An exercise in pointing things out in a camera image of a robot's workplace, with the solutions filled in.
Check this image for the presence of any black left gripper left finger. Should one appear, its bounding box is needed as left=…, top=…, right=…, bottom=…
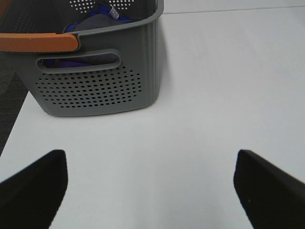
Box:
left=0, top=150, right=68, bottom=229

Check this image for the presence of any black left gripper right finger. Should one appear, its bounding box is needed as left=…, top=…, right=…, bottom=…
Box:
left=233, top=149, right=305, bottom=229

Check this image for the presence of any grey perforated plastic basket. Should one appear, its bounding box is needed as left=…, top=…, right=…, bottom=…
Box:
left=0, top=0, right=164, bottom=117

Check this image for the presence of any blue cloth in basket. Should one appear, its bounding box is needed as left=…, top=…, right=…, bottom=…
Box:
left=41, top=0, right=148, bottom=68

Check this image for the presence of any orange basket handle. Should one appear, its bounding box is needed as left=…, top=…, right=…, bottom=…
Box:
left=0, top=33, right=79, bottom=52

